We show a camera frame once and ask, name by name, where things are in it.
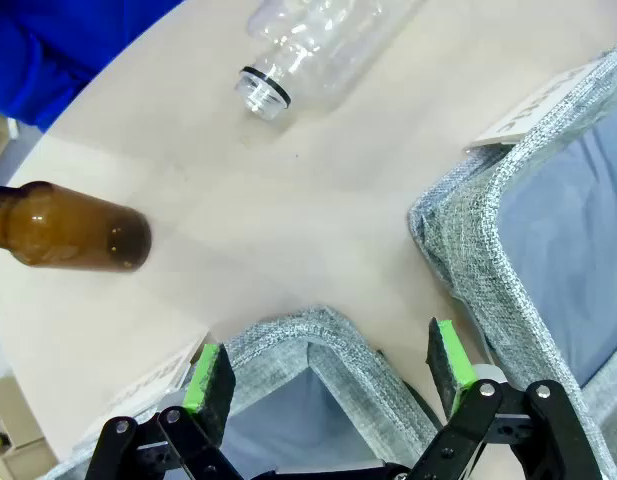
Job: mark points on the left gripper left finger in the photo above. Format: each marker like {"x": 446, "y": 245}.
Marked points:
{"x": 208, "y": 395}

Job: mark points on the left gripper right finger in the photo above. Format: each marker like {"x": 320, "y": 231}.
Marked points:
{"x": 450, "y": 360}

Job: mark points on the brown glass bottle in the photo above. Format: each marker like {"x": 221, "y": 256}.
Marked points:
{"x": 68, "y": 230}

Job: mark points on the large clear plastic bottle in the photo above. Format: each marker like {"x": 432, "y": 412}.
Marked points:
{"x": 313, "y": 50}

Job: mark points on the grey fabric basket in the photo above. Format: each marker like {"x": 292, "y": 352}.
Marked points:
{"x": 338, "y": 350}
{"x": 488, "y": 250}

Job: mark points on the white Bottle label card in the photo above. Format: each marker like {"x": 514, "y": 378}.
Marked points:
{"x": 158, "y": 375}

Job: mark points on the white Plastic label card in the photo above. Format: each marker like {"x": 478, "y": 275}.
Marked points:
{"x": 538, "y": 105}

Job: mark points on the person in blue hoodie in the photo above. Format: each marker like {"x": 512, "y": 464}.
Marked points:
{"x": 48, "y": 45}

